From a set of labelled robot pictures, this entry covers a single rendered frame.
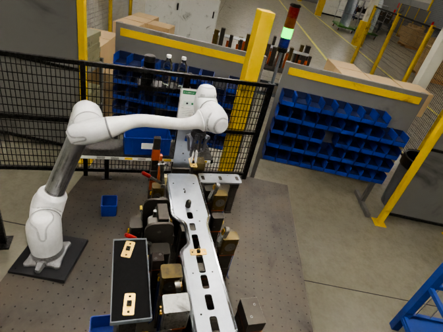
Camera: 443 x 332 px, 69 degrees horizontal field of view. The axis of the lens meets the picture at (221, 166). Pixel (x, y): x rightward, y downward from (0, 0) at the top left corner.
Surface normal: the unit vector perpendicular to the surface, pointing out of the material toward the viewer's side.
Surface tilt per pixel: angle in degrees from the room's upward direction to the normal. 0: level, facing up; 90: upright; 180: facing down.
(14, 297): 0
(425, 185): 90
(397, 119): 90
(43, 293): 0
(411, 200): 90
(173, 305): 0
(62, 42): 90
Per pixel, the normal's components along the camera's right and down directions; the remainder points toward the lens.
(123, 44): -0.07, 0.54
